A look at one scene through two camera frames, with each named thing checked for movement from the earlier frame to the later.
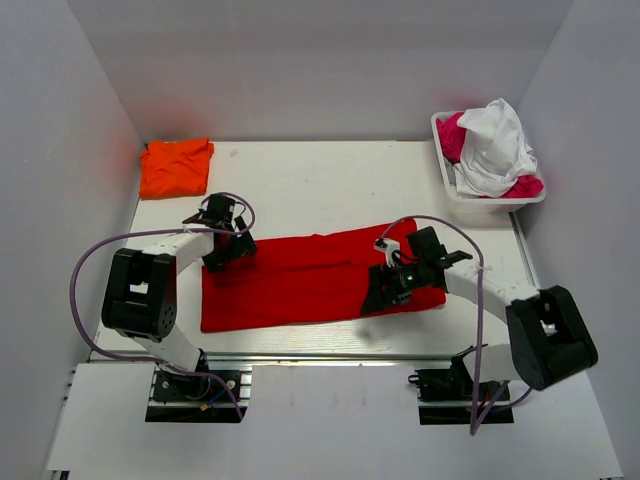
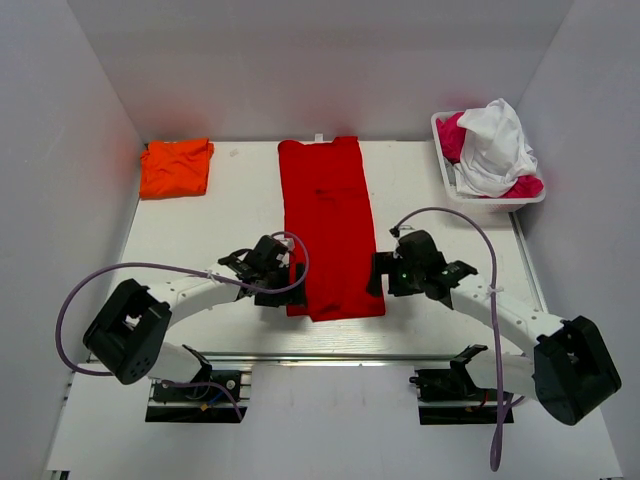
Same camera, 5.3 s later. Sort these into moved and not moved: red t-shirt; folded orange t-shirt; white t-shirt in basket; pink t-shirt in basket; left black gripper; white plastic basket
Moved: left black gripper; red t-shirt
Not moved: folded orange t-shirt; white t-shirt in basket; pink t-shirt in basket; white plastic basket
